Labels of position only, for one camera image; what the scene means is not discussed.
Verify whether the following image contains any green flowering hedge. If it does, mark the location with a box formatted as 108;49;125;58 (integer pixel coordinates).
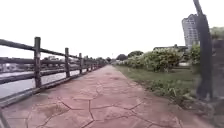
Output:
116;43;202;74

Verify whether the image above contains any dark tree trunk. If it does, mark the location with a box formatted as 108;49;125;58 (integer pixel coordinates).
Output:
192;0;214;100

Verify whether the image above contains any water surface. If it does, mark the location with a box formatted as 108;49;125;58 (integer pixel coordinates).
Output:
0;66;88;100

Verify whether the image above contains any dark wooden rail fence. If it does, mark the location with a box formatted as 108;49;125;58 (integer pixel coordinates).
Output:
0;36;109;108

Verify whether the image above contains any group of distant trees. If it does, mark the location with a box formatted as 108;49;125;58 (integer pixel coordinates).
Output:
105;50;145;63

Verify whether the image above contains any grass strip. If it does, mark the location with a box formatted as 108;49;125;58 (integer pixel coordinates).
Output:
113;64;224;128

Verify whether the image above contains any low dark building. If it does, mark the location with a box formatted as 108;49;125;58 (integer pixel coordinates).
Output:
152;43;190;54

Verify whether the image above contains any tall grey tower building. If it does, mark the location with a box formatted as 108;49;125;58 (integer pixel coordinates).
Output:
181;13;201;52

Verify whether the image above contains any reddish stone-pattern path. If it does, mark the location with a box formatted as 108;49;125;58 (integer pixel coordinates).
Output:
0;64;218;128

